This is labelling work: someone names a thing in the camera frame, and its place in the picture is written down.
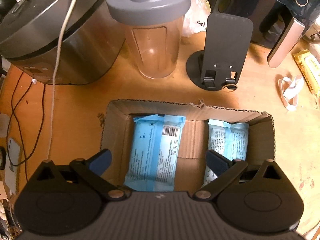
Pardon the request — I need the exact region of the small blue snack packet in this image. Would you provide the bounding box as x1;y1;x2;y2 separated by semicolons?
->
201;119;250;188

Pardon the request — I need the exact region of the brown cardboard box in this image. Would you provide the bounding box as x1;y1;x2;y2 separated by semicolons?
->
100;100;276;193

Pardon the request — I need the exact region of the large blue snack packet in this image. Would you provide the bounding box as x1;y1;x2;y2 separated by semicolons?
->
124;114;186;192

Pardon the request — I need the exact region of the light blue smartphone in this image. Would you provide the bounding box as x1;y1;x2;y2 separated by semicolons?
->
5;138;21;194

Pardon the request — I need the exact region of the white elastic band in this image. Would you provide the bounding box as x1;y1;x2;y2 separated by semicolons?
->
278;75;304;112

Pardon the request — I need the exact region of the black phone stand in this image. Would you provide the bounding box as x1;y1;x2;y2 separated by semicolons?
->
186;12;253;92

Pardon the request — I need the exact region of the yellow snack packet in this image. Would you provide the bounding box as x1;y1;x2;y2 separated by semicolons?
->
293;49;320;98

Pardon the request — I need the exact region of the dark blue air fryer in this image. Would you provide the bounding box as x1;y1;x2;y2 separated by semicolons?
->
208;0;319;68

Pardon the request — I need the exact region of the grey rice cooker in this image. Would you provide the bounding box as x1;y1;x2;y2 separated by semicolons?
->
1;0;125;85

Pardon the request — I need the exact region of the grey lid shaker bottle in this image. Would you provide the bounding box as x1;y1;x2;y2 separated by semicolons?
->
106;0;191;79

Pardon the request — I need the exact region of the thin black cable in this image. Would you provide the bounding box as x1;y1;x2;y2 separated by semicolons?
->
6;72;47;183

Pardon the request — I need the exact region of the white charging cable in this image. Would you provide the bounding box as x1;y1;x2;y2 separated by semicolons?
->
46;0;84;159

